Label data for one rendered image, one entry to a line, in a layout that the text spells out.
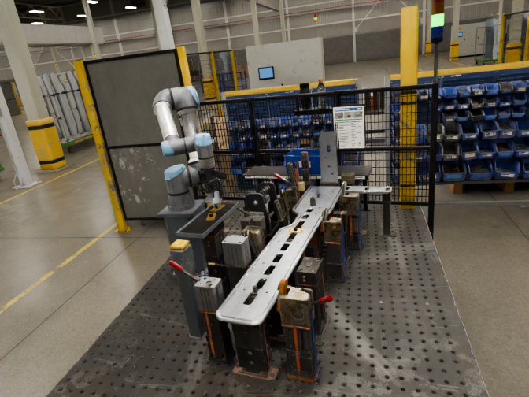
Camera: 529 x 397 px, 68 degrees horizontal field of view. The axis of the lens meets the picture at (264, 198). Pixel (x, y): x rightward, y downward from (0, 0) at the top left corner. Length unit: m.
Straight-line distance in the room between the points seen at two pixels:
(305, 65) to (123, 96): 4.99
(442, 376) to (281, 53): 7.77
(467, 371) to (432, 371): 0.12
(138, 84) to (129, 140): 0.64
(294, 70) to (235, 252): 7.29
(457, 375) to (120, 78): 3.97
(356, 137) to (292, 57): 6.08
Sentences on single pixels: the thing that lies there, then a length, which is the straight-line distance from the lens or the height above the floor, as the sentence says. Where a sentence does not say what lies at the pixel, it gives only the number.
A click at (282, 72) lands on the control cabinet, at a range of 8.81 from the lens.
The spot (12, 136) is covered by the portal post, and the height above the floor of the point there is 0.95.
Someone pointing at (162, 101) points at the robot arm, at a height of 1.67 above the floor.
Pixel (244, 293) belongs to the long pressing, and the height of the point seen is 1.00.
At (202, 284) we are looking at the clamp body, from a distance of 1.53.
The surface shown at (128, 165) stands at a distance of 4.75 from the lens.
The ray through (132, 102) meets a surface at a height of 1.52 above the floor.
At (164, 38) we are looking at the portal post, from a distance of 6.48.
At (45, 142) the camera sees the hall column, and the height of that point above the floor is 0.62.
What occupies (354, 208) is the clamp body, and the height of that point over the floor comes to 0.97.
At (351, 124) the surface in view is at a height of 1.32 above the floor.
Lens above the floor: 1.85
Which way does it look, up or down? 20 degrees down
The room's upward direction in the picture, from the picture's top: 7 degrees counter-clockwise
